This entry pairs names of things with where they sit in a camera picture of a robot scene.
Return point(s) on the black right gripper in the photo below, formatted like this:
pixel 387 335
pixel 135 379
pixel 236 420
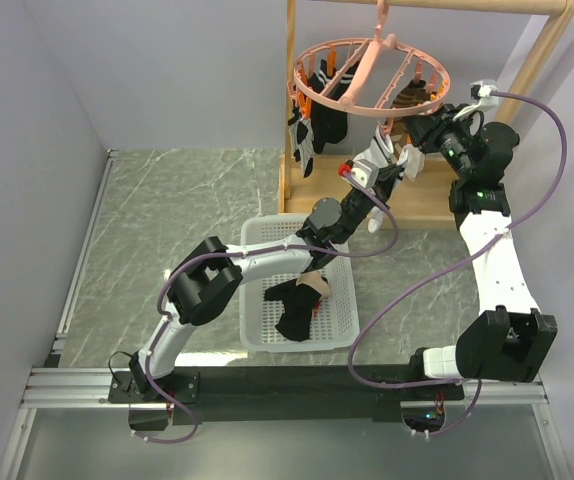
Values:
pixel 426 130

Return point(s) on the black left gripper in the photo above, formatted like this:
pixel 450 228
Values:
pixel 383 191

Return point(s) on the pink round clip hanger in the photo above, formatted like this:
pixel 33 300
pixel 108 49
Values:
pixel 351 61

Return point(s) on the white sock with black stripes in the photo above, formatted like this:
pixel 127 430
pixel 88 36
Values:
pixel 380 151

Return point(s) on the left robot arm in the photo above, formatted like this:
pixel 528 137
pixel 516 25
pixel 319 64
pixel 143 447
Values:
pixel 200 288

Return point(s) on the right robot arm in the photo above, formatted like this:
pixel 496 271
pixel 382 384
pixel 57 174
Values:
pixel 511 337

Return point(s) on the wooden hanger rack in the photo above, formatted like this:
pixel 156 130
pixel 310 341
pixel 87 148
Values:
pixel 422 203

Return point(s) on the hanging brown striped sock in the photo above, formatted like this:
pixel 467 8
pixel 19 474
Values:
pixel 413 94

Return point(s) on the hanging black white striped sock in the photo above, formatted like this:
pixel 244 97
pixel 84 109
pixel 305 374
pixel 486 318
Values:
pixel 301 138

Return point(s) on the beige sock in basket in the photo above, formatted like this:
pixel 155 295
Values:
pixel 316 282

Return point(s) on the white plastic laundry basket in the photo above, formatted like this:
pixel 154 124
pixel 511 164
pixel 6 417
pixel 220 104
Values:
pixel 337 320

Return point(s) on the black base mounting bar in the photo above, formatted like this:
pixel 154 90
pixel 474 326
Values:
pixel 261 393

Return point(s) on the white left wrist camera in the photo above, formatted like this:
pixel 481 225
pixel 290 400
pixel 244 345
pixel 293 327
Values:
pixel 361 172

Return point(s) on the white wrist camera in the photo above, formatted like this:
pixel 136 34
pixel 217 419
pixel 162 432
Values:
pixel 361 172
pixel 483 100

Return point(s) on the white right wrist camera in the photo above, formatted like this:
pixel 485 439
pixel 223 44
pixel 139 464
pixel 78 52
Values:
pixel 483 100

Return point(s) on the aluminium rail frame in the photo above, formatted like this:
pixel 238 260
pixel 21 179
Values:
pixel 93 388

